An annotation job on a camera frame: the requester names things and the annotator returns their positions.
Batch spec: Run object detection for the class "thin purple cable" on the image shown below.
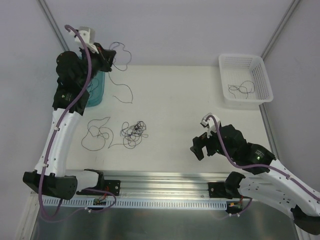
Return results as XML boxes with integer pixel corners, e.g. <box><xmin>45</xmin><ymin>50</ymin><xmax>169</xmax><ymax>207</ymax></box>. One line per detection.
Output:
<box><xmin>109</xmin><ymin>41</ymin><xmax>134</xmax><ymax>104</ymax></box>

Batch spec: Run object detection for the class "purple cable bundle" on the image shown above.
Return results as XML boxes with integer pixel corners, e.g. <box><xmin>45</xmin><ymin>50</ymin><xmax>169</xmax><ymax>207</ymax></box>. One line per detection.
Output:
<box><xmin>107</xmin><ymin>121</ymin><xmax>150</xmax><ymax>150</ymax></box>

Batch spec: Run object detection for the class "long dark cable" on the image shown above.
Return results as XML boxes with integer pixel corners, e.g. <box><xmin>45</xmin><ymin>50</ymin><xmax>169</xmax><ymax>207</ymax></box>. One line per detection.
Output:
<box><xmin>81</xmin><ymin>116</ymin><xmax>114</xmax><ymax>152</ymax></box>

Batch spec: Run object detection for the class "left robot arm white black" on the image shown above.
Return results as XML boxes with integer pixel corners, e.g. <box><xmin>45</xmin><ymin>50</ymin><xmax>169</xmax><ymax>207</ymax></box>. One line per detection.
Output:
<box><xmin>22</xmin><ymin>43</ymin><xmax>116</xmax><ymax>200</ymax></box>

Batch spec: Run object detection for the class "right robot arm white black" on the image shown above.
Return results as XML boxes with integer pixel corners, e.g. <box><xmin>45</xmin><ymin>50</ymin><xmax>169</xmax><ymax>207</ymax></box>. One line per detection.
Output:
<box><xmin>190</xmin><ymin>124</ymin><xmax>320</xmax><ymax>236</ymax></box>

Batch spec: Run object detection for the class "teal plastic bin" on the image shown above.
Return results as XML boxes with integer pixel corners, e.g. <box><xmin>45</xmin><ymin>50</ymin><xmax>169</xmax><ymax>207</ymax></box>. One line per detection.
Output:
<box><xmin>86</xmin><ymin>71</ymin><xmax>105</xmax><ymax>108</ymax></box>

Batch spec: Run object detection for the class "white perforated plastic basket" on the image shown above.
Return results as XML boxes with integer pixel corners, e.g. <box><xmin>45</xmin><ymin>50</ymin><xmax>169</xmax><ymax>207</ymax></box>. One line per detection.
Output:
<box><xmin>218</xmin><ymin>53</ymin><xmax>274</xmax><ymax>109</ymax></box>

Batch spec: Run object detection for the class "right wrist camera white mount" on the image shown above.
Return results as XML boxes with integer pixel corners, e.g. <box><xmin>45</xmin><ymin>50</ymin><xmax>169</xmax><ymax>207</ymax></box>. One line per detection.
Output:
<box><xmin>200</xmin><ymin>112</ymin><xmax>221</xmax><ymax>139</ymax></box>

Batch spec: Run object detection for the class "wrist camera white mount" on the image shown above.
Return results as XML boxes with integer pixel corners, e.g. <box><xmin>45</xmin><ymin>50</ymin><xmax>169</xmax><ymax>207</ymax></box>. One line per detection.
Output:
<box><xmin>77</xmin><ymin>26</ymin><xmax>98</xmax><ymax>54</ymax></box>
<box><xmin>200</xmin><ymin>112</ymin><xmax>221</xmax><ymax>139</ymax></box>

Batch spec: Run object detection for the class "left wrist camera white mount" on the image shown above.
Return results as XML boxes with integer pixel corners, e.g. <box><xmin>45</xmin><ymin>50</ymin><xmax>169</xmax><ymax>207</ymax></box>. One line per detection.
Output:
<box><xmin>77</xmin><ymin>26</ymin><xmax>98</xmax><ymax>54</ymax></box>

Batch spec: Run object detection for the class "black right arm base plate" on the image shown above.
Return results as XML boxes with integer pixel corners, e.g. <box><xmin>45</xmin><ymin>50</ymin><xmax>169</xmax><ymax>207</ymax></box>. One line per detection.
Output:
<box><xmin>207</xmin><ymin>182</ymin><xmax>228</xmax><ymax>198</ymax></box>

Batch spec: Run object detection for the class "left aluminium frame post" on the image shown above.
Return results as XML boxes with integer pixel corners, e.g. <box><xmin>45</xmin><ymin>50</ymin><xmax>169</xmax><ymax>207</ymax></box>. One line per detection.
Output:
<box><xmin>36</xmin><ymin>0</ymin><xmax>70</xmax><ymax>52</ymax></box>

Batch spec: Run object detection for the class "aluminium frame post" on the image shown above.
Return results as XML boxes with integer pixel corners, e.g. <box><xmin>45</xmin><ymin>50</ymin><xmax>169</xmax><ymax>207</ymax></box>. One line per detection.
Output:
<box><xmin>36</xmin><ymin>0</ymin><xmax>70</xmax><ymax>52</ymax></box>
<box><xmin>260</xmin><ymin>0</ymin><xmax>303</xmax><ymax>61</ymax></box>

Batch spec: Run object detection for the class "aluminium mounting rail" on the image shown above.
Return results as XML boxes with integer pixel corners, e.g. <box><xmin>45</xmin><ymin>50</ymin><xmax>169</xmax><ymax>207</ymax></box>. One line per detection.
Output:
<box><xmin>67</xmin><ymin>171</ymin><xmax>241</xmax><ymax>201</ymax></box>

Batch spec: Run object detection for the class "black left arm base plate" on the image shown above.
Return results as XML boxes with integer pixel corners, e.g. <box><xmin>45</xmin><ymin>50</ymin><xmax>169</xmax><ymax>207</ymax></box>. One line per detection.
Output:
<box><xmin>102</xmin><ymin>179</ymin><xmax>121</xmax><ymax>196</ymax></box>

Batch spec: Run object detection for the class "white slotted cable duct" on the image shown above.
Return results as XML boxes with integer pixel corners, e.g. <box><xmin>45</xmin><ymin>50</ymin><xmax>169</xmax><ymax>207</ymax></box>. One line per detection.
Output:
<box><xmin>41</xmin><ymin>197</ymin><xmax>229</xmax><ymax>211</ymax></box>

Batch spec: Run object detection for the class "right aluminium frame post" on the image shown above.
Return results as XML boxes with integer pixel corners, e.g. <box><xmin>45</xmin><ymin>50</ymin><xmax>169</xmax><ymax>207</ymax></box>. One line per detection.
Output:
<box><xmin>260</xmin><ymin>0</ymin><xmax>303</xmax><ymax>61</ymax></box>

